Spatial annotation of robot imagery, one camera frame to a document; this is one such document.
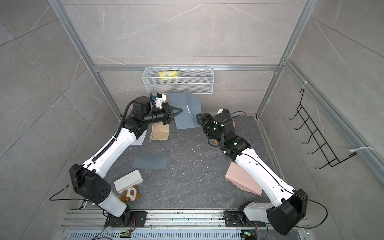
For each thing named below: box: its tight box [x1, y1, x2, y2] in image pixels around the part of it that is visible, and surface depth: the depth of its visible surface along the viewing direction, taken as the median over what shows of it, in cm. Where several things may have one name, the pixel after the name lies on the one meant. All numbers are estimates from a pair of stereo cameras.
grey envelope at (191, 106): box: [167, 92, 201, 130], surface depth 74 cm
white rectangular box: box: [114, 169, 144, 194], surface depth 85 cm
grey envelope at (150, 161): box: [133, 153, 169, 170], surface depth 97 cm
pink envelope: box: [224, 161, 263, 196], surface depth 87 cm
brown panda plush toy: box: [120, 185, 141, 202], surface depth 81 cm
